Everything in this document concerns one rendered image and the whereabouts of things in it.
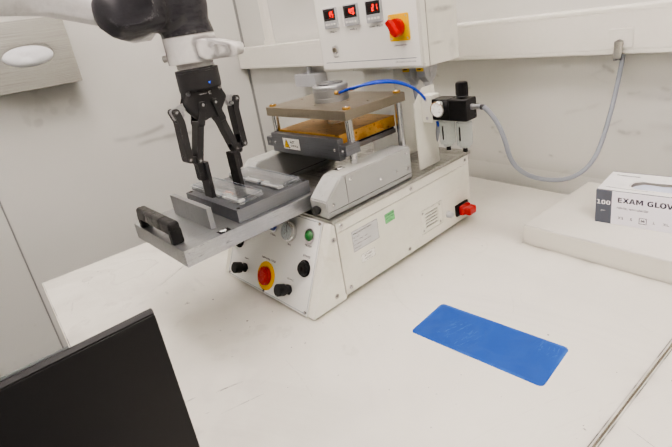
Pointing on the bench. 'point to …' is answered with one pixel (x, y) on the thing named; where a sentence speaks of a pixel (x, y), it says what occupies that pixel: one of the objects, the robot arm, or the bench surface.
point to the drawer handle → (160, 223)
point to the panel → (282, 261)
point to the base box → (386, 233)
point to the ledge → (600, 237)
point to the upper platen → (373, 124)
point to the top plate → (340, 101)
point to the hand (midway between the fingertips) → (221, 175)
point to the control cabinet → (389, 24)
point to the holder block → (252, 201)
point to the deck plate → (385, 190)
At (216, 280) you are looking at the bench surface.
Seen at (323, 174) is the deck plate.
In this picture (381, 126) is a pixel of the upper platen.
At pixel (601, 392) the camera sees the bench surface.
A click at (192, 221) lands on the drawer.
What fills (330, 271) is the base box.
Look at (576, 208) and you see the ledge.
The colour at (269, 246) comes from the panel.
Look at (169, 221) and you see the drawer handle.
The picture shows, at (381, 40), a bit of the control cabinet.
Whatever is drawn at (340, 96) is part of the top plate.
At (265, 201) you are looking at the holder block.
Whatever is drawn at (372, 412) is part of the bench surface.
